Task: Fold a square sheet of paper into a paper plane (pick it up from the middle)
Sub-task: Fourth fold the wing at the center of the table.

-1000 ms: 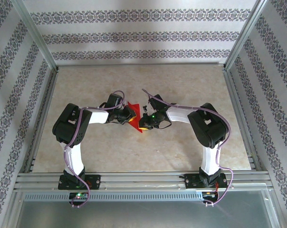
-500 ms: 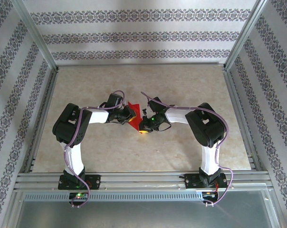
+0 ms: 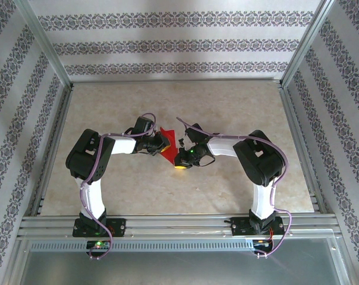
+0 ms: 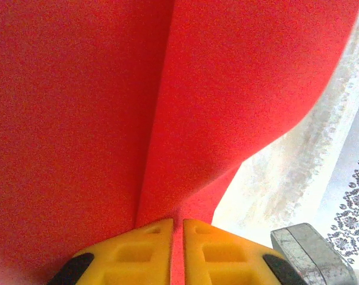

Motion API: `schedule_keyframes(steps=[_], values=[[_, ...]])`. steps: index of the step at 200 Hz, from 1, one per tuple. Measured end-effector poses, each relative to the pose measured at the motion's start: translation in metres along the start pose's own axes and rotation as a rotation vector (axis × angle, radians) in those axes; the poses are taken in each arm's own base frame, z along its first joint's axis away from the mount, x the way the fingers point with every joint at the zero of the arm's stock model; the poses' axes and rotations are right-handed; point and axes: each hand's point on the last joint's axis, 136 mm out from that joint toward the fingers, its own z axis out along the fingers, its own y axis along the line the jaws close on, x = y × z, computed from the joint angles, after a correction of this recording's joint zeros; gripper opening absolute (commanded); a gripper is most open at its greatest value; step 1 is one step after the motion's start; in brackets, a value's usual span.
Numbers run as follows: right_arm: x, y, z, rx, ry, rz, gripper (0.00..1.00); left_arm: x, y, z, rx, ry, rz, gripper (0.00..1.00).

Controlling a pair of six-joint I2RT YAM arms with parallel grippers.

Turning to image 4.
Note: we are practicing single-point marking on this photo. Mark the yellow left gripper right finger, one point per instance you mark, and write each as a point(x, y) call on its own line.
point(227, 258)

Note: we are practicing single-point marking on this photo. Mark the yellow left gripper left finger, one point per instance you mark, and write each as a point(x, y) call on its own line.
point(123, 258)

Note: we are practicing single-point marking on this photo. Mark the red paper sheet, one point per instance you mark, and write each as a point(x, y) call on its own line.
point(78, 118)

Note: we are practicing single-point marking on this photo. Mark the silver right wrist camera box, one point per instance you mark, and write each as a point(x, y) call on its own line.
point(310, 252)

